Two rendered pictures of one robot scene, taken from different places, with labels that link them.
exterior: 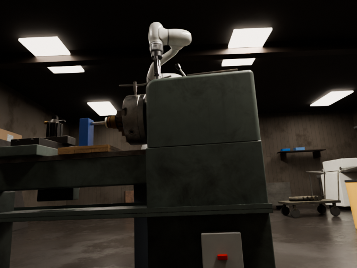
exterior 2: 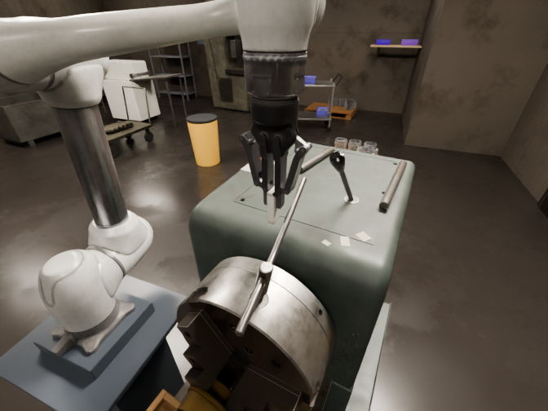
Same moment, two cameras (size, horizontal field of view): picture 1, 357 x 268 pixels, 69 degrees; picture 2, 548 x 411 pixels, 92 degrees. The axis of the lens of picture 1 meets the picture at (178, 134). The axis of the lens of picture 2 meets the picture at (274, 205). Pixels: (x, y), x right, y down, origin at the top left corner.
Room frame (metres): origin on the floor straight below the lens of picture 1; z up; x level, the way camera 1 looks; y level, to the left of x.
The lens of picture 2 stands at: (1.44, 0.52, 1.62)
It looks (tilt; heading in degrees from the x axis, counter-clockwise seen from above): 34 degrees down; 291
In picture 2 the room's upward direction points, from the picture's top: straight up
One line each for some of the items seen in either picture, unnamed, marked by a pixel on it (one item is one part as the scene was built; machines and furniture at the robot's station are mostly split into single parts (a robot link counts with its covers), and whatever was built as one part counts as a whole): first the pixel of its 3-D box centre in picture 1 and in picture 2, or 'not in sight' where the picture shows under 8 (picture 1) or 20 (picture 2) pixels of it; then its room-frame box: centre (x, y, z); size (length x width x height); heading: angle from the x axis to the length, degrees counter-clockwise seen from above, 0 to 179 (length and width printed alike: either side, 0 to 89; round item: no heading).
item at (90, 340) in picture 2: not in sight; (87, 320); (2.20, 0.26, 0.83); 0.22 x 0.18 x 0.06; 91
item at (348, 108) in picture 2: not in sight; (331, 106); (2.52, -5.78, 0.15); 1.07 x 0.76 x 0.30; 1
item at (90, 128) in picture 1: (86, 136); not in sight; (1.64, 0.59, 1.00); 0.08 x 0.06 x 0.23; 173
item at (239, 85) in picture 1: (202, 118); (311, 233); (1.57, -0.15, 1.06); 0.59 x 0.48 x 0.39; 83
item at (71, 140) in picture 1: (57, 141); not in sight; (1.75, 0.83, 1.00); 0.20 x 0.10 x 0.05; 83
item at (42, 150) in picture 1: (42, 156); not in sight; (1.72, 0.91, 0.89); 0.53 x 0.30 x 0.06; 173
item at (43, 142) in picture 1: (47, 147); not in sight; (1.69, 0.86, 0.95); 0.43 x 0.18 x 0.04; 173
